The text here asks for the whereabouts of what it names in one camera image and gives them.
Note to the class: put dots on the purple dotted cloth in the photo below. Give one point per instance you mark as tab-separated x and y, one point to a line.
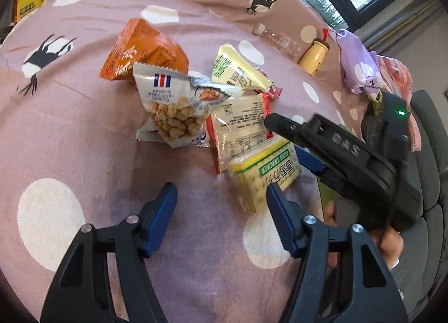
360	64

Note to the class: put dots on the white corn snack packet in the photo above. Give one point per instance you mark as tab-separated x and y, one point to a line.
164	92

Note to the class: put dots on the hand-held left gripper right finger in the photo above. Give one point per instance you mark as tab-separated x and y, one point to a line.
280	218

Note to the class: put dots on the small pink snack wrapper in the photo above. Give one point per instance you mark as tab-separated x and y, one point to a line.
274	93

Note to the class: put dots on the pale yellow green snack packet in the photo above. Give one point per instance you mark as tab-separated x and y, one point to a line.
234	67

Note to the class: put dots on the clear plastic bottle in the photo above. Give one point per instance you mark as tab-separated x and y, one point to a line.
283	43

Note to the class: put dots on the person's right hand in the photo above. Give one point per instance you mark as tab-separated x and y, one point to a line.
390	244

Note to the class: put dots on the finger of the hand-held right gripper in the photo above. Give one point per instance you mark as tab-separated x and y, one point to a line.
290	129
309	162

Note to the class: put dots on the yellow drink bottle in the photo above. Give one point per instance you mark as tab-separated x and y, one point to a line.
313	59

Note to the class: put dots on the pink polka-dot blanket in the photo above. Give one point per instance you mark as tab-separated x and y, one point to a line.
87	134

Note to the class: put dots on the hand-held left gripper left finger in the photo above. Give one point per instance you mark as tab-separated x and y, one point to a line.
163	212

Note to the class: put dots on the orange snack packet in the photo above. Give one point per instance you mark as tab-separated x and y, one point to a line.
140	46

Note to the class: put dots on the grey sofa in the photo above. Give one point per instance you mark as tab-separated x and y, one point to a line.
432	169

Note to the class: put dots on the pile of colourful clothes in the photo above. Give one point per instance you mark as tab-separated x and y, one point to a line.
399	74

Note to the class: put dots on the red-edged white snack packet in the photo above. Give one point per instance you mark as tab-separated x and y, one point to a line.
238	120

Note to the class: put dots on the yellow cracker packet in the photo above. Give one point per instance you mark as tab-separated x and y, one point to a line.
259	176

